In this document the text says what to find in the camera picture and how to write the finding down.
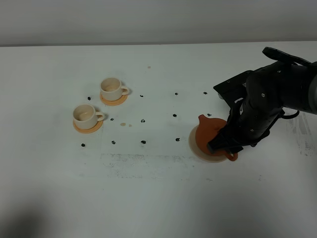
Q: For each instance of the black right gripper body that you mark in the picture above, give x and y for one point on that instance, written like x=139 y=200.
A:
x=250 y=119

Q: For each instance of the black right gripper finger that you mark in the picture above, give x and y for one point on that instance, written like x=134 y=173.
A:
x=225 y=140

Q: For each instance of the brown clay teapot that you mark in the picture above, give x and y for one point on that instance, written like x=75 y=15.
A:
x=206 y=131

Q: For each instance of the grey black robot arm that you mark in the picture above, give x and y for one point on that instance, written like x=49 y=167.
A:
x=298 y=84

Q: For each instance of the beige round teapot coaster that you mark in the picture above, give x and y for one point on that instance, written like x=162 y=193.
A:
x=199 y=153

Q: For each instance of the orange coaster far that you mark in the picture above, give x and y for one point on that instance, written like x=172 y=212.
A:
x=117 y=102

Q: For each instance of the orange coaster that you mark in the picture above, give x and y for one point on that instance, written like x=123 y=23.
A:
x=117 y=102
x=90 y=130

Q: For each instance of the white teacup far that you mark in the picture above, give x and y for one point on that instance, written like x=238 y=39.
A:
x=112 y=89

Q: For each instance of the white teacup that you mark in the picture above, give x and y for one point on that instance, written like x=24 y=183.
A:
x=86 y=116
x=112 y=89

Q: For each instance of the orange coaster near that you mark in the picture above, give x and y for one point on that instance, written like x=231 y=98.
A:
x=90 y=130

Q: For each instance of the white teacup near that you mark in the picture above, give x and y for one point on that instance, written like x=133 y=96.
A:
x=86 y=116

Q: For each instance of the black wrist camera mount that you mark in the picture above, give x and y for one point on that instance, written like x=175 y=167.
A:
x=233 y=90

